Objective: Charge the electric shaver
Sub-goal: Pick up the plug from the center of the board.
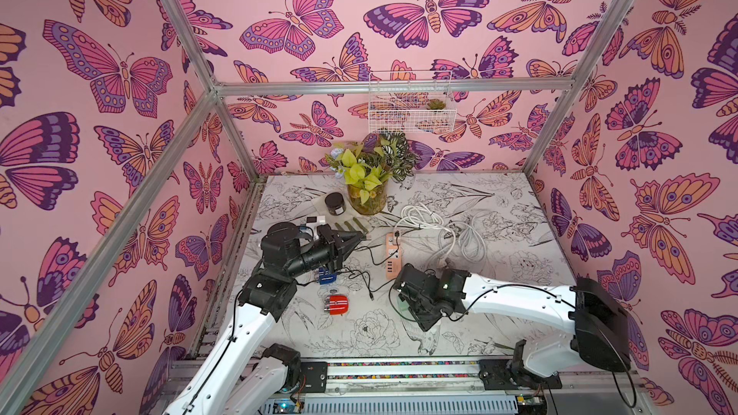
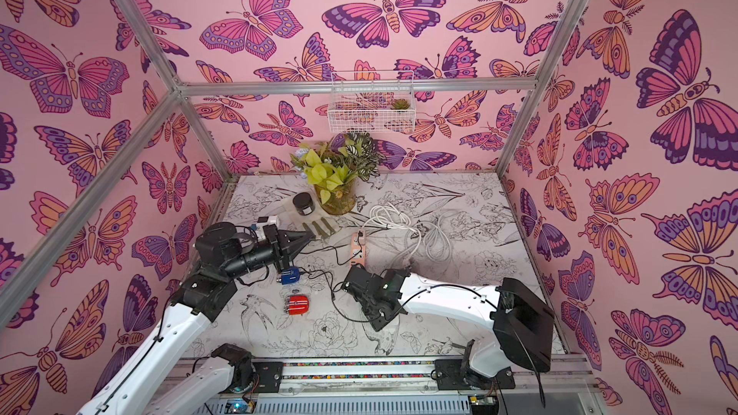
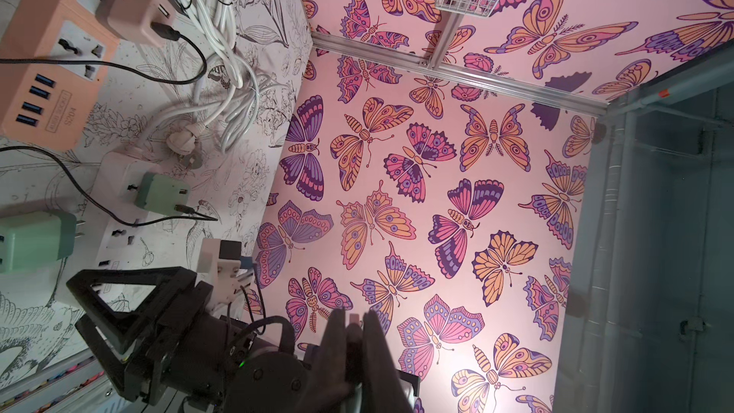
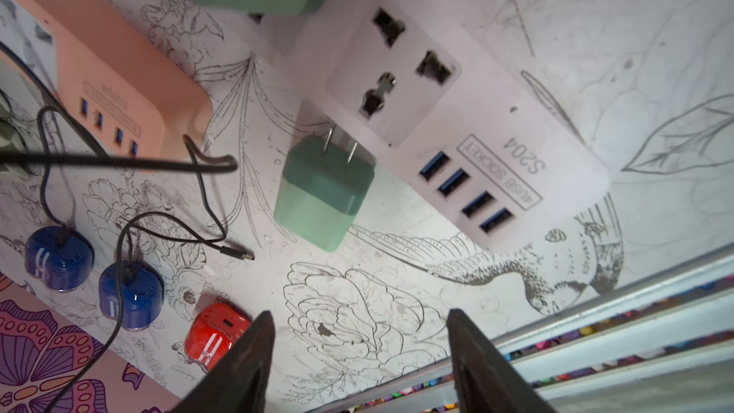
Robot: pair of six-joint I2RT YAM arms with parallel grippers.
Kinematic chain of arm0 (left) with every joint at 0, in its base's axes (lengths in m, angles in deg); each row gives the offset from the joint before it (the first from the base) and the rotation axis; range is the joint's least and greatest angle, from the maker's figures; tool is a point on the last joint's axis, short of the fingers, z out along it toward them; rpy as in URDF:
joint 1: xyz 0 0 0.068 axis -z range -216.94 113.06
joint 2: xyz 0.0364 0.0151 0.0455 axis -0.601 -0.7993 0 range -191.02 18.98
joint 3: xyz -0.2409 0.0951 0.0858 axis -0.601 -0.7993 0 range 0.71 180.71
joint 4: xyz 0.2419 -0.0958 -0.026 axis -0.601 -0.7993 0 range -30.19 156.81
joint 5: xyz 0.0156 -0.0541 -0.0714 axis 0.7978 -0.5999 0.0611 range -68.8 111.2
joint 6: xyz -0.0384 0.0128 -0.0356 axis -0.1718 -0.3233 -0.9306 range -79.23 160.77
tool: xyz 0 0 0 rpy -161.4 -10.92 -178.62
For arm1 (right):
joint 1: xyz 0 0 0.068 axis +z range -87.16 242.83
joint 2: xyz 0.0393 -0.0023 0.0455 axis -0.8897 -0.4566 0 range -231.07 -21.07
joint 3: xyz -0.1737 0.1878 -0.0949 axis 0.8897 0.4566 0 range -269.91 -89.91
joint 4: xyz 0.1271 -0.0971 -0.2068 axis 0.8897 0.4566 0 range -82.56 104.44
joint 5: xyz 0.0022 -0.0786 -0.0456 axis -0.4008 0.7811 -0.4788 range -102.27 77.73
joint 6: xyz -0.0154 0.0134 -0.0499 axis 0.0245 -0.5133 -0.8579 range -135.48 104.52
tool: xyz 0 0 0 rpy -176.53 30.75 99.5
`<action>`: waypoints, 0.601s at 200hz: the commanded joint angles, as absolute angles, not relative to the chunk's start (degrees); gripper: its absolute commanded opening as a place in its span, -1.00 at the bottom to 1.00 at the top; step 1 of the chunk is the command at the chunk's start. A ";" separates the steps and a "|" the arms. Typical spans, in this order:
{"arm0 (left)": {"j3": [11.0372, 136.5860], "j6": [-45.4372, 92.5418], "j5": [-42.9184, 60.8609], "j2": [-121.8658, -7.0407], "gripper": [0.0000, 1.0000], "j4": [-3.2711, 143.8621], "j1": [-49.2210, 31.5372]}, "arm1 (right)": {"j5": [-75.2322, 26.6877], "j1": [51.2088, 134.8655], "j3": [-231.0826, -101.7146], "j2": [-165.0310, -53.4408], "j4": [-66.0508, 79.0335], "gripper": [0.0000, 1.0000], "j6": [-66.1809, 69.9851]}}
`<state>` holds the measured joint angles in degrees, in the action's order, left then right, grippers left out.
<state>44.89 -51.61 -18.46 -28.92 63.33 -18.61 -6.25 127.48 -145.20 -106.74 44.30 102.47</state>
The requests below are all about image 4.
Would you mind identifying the pink power strip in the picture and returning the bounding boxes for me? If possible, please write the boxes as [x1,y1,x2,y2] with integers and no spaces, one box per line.
[1,0,213,161]

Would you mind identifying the white power strip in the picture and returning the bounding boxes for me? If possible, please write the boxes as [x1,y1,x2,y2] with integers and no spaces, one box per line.
[256,0,611,252]

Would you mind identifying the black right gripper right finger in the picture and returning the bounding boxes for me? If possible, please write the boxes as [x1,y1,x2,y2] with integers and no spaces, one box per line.
[447,309,554,413]

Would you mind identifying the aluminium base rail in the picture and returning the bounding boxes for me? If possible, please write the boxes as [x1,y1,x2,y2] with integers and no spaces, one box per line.
[317,244,733,412]

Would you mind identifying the black charging cable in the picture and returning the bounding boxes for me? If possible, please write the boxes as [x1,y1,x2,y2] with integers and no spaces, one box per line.
[0,39,110,231]
[0,134,256,413]

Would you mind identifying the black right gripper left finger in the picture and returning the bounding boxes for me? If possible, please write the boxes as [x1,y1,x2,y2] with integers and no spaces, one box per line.
[172,311,275,413]

